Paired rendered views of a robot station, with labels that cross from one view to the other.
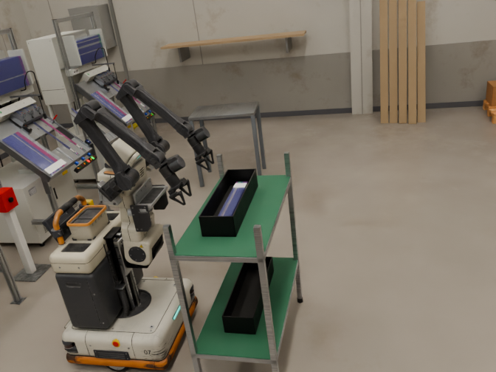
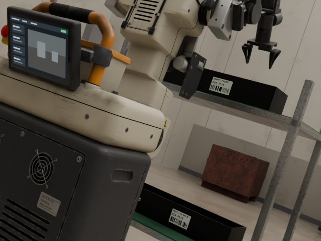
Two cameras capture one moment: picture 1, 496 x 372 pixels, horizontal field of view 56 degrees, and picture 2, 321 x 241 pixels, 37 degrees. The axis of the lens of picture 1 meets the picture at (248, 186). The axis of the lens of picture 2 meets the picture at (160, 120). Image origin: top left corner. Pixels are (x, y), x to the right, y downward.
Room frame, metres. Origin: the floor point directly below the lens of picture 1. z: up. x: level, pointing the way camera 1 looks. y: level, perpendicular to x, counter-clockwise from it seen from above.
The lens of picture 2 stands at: (1.82, 2.22, 0.79)
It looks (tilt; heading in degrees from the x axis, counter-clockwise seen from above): 0 degrees down; 287
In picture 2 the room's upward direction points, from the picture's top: 19 degrees clockwise
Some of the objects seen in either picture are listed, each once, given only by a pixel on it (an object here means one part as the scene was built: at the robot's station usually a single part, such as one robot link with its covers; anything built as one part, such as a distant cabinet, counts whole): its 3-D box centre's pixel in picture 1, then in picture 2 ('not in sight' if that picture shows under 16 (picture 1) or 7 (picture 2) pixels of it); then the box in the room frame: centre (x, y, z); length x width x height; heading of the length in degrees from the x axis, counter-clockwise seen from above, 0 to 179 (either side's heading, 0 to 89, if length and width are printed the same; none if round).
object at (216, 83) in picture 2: (231, 199); (218, 87); (2.24, 0.10, 1.01); 0.57 x 0.17 x 0.11; 165
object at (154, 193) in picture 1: (147, 203); (165, 60); (2.36, 0.57, 0.99); 0.28 x 0.16 x 0.22; 165
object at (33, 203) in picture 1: (27, 202); not in sight; (4.24, 2.17, 0.31); 0.70 x 0.65 x 0.62; 164
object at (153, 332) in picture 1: (133, 318); not in sight; (2.44, 0.85, 0.16); 0.67 x 0.64 x 0.25; 75
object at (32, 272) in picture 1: (17, 233); not in sight; (3.42, 1.92, 0.39); 0.24 x 0.24 x 0.78; 74
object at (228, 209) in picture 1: (232, 204); not in sight; (2.24, 0.10, 0.98); 0.51 x 0.07 x 0.03; 165
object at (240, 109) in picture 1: (229, 144); not in sight; (4.92, 0.14, 0.40); 0.70 x 0.45 x 0.80; 79
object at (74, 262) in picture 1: (104, 263); (57, 156); (2.46, 0.94, 0.59); 0.55 x 0.34 x 0.83; 165
